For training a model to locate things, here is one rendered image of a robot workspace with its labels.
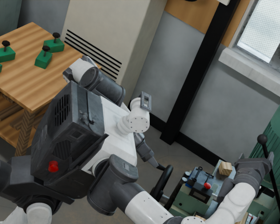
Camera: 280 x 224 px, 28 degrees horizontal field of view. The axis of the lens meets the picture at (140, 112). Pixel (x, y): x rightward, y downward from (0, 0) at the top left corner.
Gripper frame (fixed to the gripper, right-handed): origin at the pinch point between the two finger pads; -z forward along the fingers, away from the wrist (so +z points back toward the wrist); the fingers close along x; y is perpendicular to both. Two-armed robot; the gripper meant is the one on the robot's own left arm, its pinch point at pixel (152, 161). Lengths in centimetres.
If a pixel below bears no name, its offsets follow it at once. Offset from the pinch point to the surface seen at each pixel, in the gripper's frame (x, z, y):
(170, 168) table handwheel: 6.0, -5.5, 3.9
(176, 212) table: 14.1, -19.3, -5.1
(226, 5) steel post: -91, 19, 87
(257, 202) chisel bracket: 28.9, -31.1, 22.4
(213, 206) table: 12.5, -27.8, 8.0
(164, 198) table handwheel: 4.3, -14.9, -6.1
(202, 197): 21.1, -18.5, 7.2
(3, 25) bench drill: -176, 95, -28
